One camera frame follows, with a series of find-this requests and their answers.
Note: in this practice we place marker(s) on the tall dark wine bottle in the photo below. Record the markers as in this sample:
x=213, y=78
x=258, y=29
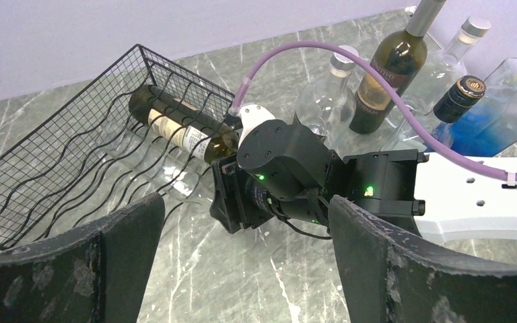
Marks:
x=398, y=59

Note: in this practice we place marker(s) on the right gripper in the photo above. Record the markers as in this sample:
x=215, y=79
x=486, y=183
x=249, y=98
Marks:
x=235, y=205

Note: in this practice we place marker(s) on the clear round silver-capped bottle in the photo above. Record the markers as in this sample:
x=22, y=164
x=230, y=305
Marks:
x=326, y=104

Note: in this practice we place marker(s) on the black wire wine rack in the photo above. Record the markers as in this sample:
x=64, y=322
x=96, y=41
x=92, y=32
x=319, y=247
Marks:
x=91, y=157

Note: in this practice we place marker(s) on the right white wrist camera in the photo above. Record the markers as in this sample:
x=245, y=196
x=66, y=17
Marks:
x=251, y=115

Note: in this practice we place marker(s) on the square black-capped liquor bottle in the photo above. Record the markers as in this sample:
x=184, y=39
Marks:
x=458, y=100

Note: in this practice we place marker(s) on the blue liquid glass bottle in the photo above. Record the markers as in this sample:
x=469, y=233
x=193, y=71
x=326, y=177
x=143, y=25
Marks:
x=490, y=126

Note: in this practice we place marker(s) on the dark green labelled wine bottle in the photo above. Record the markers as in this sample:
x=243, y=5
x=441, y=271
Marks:
x=182, y=124

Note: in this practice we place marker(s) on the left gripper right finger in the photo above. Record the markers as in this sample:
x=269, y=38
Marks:
x=391, y=275

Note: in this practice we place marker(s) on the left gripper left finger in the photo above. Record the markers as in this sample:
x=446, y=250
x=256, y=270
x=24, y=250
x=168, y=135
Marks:
x=97, y=272

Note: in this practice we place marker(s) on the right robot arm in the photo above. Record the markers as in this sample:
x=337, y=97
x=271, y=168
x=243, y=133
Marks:
x=282, y=170

